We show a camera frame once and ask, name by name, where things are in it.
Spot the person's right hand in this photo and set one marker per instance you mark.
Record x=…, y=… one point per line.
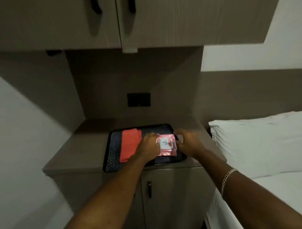
x=190, y=142

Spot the person's left hand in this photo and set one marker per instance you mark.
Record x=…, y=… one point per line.
x=147, y=147

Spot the person's right fingers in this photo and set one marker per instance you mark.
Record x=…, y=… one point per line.
x=179, y=139

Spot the person's left fingers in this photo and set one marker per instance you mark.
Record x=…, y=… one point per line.
x=155, y=141

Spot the pink wet wipes packet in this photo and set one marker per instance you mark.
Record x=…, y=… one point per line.
x=167, y=145

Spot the person's left forearm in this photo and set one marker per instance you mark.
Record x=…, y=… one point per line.
x=113, y=195

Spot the person's right forearm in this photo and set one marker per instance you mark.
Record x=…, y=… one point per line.
x=238, y=186

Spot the red folded cloth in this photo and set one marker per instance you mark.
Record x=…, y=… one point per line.
x=129, y=145

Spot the black patterned tray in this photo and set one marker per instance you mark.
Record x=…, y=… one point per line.
x=113, y=153

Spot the white pillow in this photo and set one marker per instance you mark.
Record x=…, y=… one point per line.
x=259, y=144

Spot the white bed sheet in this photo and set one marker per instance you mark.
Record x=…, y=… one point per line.
x=278, y=188

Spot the beige upper cabinet door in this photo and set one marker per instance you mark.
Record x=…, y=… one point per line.
x=195, y=22
x=56, y=23

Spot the black wall socket plate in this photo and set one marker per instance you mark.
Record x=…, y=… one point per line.
x=138, y=99

